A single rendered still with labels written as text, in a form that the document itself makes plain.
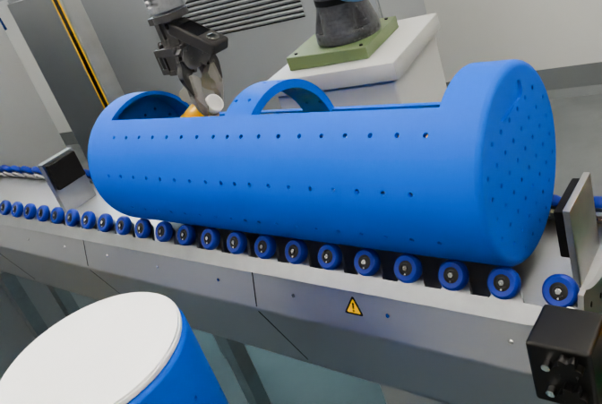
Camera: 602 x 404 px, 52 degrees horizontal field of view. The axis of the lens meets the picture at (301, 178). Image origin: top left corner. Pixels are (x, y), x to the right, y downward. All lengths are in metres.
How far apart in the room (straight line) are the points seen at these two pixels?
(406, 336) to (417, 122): 0.36
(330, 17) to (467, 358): 0.79
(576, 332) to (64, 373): 0.66
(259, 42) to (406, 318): 2.06
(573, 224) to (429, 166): 0.21
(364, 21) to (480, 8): 2.45
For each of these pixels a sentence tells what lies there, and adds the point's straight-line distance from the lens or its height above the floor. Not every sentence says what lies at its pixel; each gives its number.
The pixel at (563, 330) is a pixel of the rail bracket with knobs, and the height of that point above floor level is 1.00.
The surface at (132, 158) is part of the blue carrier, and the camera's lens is 1.24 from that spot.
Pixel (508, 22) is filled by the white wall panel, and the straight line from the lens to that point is 3.82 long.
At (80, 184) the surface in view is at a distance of 1.83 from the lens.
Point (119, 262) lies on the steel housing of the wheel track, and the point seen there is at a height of 0.87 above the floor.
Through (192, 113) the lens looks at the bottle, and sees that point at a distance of 1.30.
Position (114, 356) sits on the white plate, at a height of 1.04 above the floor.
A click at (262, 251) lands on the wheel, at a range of 1.14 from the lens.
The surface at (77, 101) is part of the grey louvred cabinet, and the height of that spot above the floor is 0.81.
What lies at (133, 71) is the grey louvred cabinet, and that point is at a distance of 3.43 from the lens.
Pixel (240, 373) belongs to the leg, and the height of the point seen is 0.32.
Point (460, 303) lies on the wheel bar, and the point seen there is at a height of 0.92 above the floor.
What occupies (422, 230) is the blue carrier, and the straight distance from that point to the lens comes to 0.85.
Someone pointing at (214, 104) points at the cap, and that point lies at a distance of 1.27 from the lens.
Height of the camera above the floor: 1.52
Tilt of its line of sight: 24 degrees down
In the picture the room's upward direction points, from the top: 20 degrees counter-clockwise
